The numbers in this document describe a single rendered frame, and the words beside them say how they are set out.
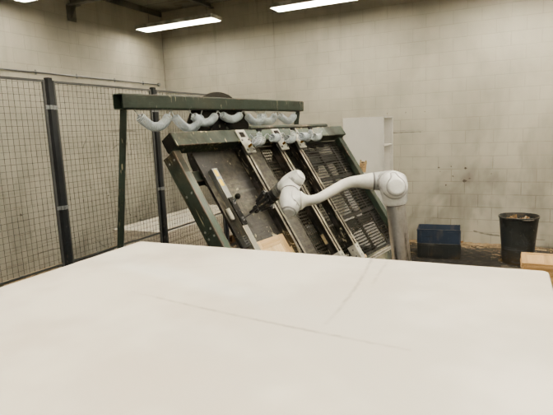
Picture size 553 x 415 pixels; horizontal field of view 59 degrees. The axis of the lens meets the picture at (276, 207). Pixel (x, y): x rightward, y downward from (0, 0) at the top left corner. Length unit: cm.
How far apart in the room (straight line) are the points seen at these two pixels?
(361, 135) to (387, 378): 676
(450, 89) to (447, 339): 790
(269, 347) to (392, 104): 806
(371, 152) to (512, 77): 245
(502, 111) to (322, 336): 787
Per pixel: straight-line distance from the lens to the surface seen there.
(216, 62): 973
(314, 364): 39
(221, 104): 403
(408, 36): 847
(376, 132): 703
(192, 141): 311
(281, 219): 333
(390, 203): 266
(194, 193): 294
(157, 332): 47
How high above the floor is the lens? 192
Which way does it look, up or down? 9 degrees down
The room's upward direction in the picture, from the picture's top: 2 degrees counter-clockwise
